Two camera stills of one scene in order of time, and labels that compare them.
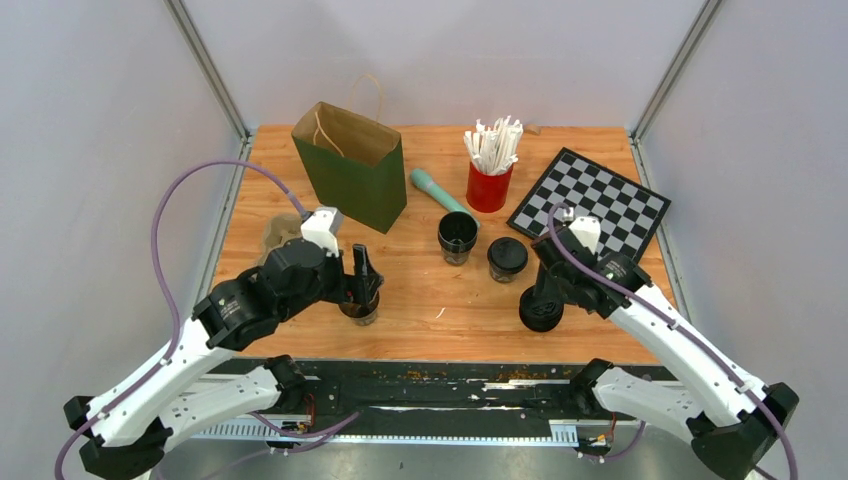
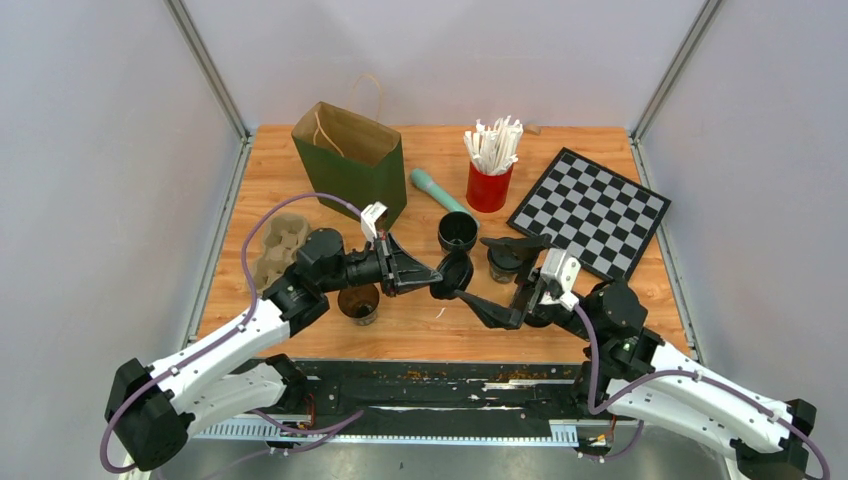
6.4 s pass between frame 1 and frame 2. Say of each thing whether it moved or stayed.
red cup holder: stayed
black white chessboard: stayed
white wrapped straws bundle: stayed
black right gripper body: moved
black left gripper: moved
